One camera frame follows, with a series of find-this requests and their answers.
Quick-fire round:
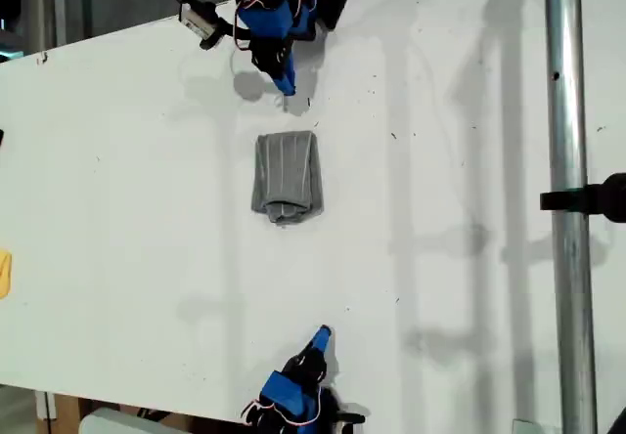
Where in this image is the steel post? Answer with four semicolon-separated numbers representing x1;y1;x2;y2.
541;0;600;434

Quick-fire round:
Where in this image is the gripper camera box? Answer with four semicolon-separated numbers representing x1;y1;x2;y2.
178;0;219;39
335;408;369;434

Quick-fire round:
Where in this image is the wooden table leg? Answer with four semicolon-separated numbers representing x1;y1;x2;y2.
54;393;83;434

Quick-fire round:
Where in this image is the black clamp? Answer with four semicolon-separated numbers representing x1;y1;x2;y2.
539;172;626;225

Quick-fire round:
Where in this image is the white box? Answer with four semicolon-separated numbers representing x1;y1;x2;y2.
77;407;195;434

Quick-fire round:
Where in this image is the yellow object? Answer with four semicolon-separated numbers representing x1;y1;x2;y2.
0;249;14;301

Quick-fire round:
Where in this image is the dark round object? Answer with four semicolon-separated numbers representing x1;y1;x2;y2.
0;0;23;32

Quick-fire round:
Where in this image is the grey striped towel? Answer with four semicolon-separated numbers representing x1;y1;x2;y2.
249;129;325;229

